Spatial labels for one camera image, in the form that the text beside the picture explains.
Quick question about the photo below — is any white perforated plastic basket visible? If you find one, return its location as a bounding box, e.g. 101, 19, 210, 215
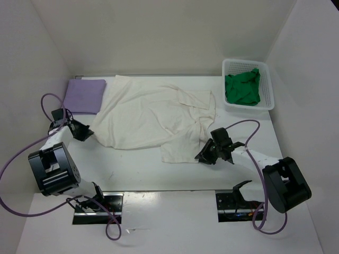
221, 59, 274, 111

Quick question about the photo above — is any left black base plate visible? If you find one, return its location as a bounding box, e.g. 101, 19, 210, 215
72, 192, 123, 225

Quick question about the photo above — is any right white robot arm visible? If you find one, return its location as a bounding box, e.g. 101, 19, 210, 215
195, 128, 312, 213

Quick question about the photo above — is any purple t shirt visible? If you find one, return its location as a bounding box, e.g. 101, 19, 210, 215
63, 79, 106, 114

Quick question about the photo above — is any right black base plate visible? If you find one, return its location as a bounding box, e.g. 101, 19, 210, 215
215, 190, 260, 223

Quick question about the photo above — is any green t shirt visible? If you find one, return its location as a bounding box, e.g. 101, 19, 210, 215
225, 68, 261, 106

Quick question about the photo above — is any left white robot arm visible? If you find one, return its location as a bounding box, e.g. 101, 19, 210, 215
28, 109, 106, 212

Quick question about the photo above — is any cream t shirt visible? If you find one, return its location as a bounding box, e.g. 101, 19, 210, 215
91, 76, 216, 164

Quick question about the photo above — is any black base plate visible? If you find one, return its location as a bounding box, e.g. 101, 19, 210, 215
72, 192, 123, 225
215, 190, 260, 223

